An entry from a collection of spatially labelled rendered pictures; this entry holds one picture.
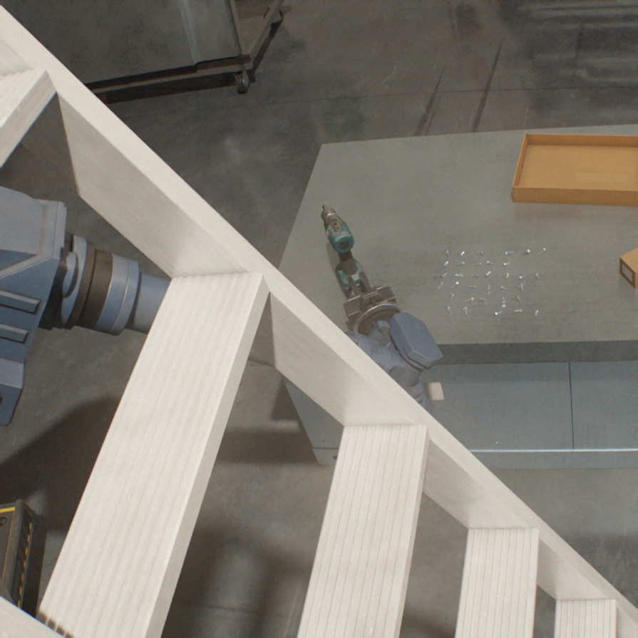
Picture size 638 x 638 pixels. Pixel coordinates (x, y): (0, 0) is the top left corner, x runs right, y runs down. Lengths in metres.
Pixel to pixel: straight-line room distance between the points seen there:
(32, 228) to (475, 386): 1.34
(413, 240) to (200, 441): 2.05
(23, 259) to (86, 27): 3.59
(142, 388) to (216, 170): 3.81
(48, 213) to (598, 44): 3.58
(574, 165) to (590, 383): 0.73
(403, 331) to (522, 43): 3.03
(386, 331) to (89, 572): 1.61
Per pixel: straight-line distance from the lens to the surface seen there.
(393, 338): 2.07
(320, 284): 2.53
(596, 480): 2.75
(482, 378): 2.43
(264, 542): 2.82
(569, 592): 1.14
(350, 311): 2.23
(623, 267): 2.36
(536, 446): 2.68
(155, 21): 4.92
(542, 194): 2.62
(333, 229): 2.33
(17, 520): 2.95
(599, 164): 2.77
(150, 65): 5.02
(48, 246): 1.65
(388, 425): 0.81
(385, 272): 2.50
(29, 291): 1.63
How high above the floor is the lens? 2.31
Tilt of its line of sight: 42 degrees down
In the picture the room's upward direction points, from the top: 19 degrees counter-clockwise
